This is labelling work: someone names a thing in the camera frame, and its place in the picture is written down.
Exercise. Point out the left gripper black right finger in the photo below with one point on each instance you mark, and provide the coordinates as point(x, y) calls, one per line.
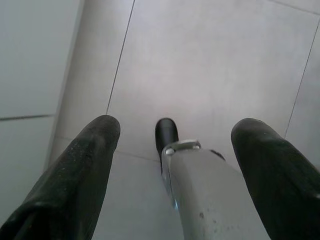
point(280, 185)

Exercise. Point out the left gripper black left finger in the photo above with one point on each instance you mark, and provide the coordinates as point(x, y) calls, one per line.
point(72, 180)

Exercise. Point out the robot silver left leg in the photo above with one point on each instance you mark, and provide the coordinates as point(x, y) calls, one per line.
point(200, 187)

